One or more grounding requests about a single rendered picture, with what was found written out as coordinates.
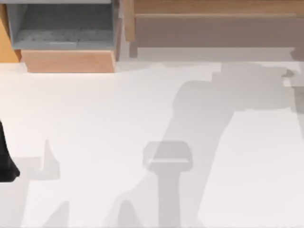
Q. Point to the pale wooden drawer front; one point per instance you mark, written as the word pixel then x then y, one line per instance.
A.
pixel 69 61

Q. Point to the open wooden shelf unit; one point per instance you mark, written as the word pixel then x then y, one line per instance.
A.
pixel 213 26

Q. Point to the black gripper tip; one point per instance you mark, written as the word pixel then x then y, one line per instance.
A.
pixel 6 164

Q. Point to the wooden cupboard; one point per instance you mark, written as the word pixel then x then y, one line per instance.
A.
pixel 6 40

